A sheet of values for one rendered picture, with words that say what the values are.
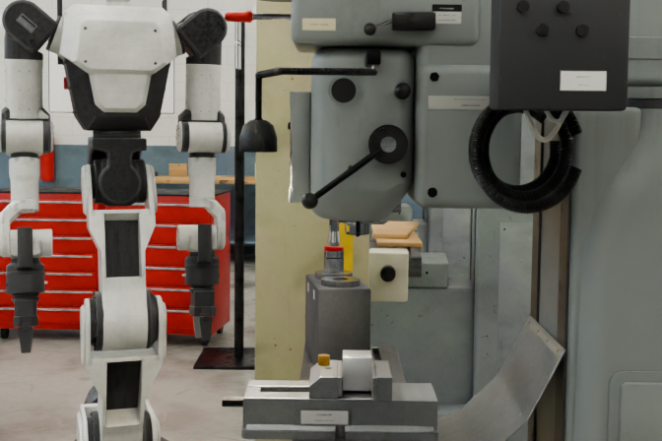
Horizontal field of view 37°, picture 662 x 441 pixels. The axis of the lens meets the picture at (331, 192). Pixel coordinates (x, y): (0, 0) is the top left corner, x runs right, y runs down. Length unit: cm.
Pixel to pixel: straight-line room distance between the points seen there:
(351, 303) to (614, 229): 69
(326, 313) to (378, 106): 60
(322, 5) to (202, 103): 82
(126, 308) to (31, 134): 47
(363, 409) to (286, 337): 192
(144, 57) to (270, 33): 125
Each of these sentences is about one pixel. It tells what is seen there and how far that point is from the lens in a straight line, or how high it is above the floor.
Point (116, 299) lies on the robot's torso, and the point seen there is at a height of 107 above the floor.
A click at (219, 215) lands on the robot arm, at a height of 125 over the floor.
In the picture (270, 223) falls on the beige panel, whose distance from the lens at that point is 361.
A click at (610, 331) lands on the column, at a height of 114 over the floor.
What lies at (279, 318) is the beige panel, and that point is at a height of 76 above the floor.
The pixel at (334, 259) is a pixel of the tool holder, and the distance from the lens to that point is 231.
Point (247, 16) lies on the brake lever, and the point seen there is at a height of 170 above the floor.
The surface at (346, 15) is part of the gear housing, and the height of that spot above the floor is 168.
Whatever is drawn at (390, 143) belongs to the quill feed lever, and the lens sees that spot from 173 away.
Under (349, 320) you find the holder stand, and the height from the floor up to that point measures 105.
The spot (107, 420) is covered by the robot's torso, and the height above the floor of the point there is 75.
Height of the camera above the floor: 150
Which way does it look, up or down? 4 degrees down
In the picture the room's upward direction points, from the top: 1 degrees clockwise
